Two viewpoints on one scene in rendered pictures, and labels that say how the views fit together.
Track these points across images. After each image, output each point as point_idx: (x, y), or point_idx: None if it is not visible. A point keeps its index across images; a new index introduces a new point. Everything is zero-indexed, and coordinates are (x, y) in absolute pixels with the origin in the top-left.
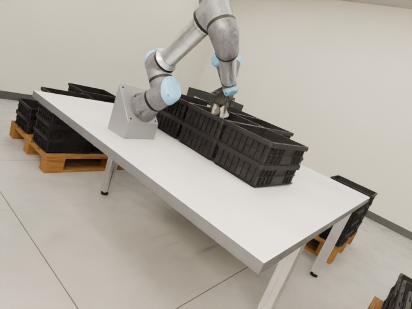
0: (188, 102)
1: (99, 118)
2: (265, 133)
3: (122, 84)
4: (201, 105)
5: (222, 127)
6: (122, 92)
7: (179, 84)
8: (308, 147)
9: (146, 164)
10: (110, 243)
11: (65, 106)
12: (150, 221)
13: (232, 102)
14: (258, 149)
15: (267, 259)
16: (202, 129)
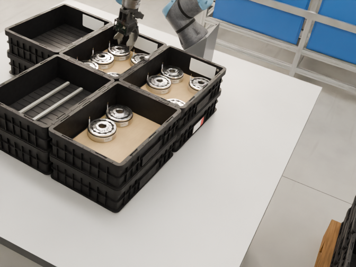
0: (166, 43)
1: (237, 76)
2: None
3: (218, 23)
4: (155, 55)
5: (113, 33)
6: (212, 26)
7: (169, 2)
8: (6, 27)
9: (150, 33)
10: None
11: (271, 76)
12: None
13: (116, 25)
14: (73, 18)
15: (66, 0)
16: (134, 51)
